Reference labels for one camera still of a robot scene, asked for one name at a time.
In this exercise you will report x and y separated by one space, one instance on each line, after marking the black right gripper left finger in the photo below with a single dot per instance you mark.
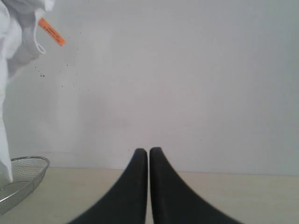
126 201

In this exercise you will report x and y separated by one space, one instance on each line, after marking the round metal mesh basket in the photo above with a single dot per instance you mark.
28 172

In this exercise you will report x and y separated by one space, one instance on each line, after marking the orange garment tag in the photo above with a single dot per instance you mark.
51 32

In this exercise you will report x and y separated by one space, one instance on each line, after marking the white t-shirt red print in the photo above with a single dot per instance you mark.
18 44

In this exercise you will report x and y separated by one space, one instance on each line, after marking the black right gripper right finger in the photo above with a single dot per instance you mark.
173 201

